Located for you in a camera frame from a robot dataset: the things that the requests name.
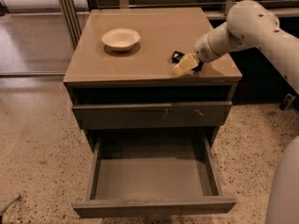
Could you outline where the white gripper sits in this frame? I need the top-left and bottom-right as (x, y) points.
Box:
(172, 32), (220, 77)

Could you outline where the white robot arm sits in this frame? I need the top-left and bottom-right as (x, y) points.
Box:
(172, 0), (299, 224)

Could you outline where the grey drawer cabinet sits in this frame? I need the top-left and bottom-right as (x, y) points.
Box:
(64, 7), (242, 144)

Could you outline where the white ceramic bowl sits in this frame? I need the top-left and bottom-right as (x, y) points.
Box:
(102, 28), (140, 52)

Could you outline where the small metal floor bracket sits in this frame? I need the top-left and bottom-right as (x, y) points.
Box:
(278, 93), (296, 111)

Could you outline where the metal frame post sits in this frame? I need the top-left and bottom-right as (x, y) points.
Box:
(58, 0), (81, 49)

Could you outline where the grey floor cable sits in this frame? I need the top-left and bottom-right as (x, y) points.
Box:
(0, 193), (22, 224)

